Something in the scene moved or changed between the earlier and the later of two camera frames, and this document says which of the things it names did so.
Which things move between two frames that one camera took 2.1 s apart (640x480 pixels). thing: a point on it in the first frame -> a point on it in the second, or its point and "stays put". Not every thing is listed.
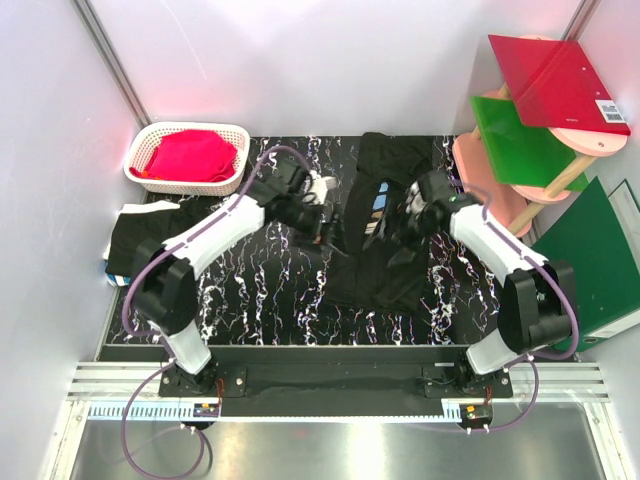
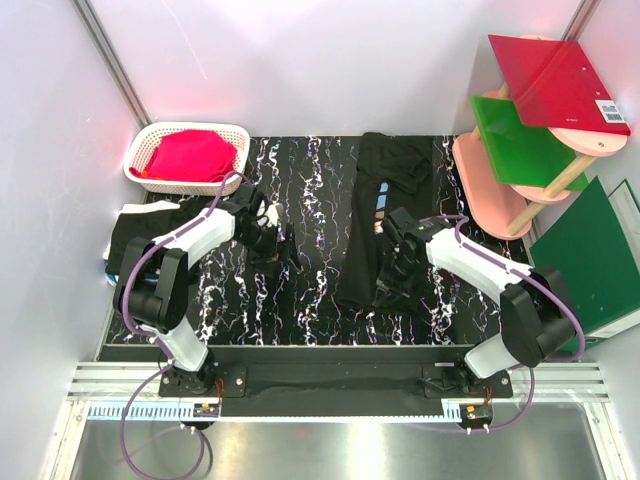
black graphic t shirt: [363, 275] stays put
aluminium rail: [559, 382] stays put
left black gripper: [312, 233] -> [283, 251]
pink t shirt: [189, 155] stays put
